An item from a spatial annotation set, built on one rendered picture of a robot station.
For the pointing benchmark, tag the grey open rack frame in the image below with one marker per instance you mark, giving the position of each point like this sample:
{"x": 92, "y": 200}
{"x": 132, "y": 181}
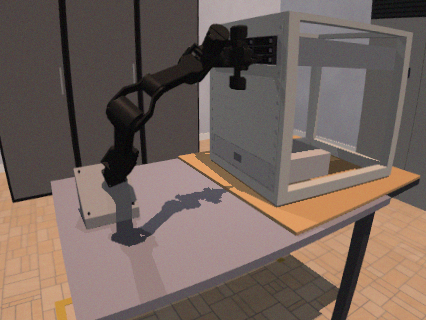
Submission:
{"x": 251, "y": 131}

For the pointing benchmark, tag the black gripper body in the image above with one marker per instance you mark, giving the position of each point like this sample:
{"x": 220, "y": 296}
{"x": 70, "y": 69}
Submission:
{"x": 236, "y": 32}

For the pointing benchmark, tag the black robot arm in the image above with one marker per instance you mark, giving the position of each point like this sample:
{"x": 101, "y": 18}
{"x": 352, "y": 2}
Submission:
{"x": 127, "y": 118}

